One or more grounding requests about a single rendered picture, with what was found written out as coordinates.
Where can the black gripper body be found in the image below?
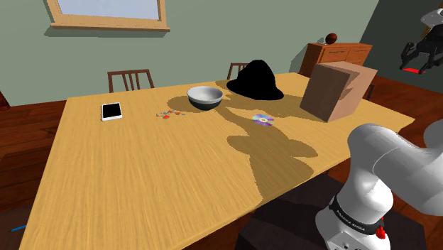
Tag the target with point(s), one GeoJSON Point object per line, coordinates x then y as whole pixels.
{"type": "Point", "coordinates": [432, 42]}

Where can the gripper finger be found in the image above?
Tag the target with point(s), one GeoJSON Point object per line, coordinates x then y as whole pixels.
{"type": "Point", "coordinates": [407, 52]}
{"type": "Point", "coordinates": [427, 61]}

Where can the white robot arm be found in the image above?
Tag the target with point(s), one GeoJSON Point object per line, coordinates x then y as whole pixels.
{"type": "Point", "coordinates": [363, 194]}

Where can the wooden chest of drawers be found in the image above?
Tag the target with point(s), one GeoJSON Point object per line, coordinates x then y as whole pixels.
{"type": "Point", "coordinates": [341, 53]}

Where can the brown cardboard box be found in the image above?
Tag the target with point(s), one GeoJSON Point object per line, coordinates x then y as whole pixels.
{"type": "Point", "coordinates": [328, 93]}

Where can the black hat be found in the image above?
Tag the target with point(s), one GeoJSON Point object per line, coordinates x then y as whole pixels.
{"type": "Point", "coordinates": [256, 81]}

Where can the shiny compact disc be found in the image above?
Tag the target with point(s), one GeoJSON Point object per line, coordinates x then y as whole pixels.
{"type": "Point", "coordinates": [263, 120]}

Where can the dark wooden chair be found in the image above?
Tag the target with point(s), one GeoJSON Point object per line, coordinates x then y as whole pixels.
{"type": "Point", "coordinates": [130, 80]}
{"type": "Point", "coordinates": [234, 70]}

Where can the dark robot stand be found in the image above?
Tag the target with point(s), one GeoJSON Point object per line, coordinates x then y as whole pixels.
{"type": "Point", "coordinates": [287, 218]}

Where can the white and black bowl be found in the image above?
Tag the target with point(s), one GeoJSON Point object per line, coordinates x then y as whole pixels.
{"type": "Point", "coordinates": [205, 97]}

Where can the grey and orange keys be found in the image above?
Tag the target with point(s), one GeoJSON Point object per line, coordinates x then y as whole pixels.
{"type": "Point", "coordinates": [169, 114]}

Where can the light wooden table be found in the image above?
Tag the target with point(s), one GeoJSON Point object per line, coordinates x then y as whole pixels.
{"type": "Point", "coordinates": [145, 166]}

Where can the white tablet with black screen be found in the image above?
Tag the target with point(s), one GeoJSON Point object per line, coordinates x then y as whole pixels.
{"type": "Point", "coordinates": [111, 111]}

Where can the wooden framed window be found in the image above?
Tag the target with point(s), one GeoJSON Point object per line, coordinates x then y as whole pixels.
{"type": "Point", "coordinates": [104, 17]}

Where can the blue pen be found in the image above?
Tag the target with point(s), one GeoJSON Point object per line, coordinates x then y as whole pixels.
{"type": "Point", "coordinates": [18, 228]}

